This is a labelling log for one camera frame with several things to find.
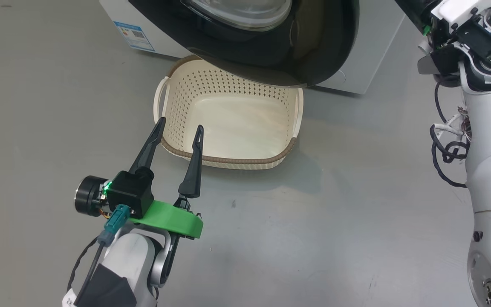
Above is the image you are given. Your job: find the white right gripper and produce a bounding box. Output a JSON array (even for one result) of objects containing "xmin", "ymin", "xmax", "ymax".
[{"xmin": 395, "ymin": 0, "xmax": 491, "ymax": 76}]

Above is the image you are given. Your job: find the blue white energy label sticker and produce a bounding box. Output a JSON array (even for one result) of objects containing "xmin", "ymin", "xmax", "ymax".
[{"xmin": 113, "ymin": 21, "xmax": 156, "ymax": 53}]

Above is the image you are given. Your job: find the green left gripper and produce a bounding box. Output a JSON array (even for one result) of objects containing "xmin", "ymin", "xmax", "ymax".
[{"xmin": 74, "ymin": 117, "xmax": 205, "ymax": 240}]

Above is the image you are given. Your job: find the white right arm wire bundle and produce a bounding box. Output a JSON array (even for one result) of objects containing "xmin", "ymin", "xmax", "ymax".
[{"xmin": 432, "ymin": 108, "xmax": 471, "ymax": 139}]

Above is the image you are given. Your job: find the white washing machine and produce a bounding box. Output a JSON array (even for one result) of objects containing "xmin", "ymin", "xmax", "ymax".
[{"xmin": 99, "ymin": 0, "xmax": 406, "ymax": 95}]

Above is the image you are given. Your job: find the cream perforated laundry basket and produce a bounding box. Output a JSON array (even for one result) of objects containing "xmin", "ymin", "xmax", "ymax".
[{"xmin": 153, "ymin": 55, "xmax": 305, "ymax": 171}]

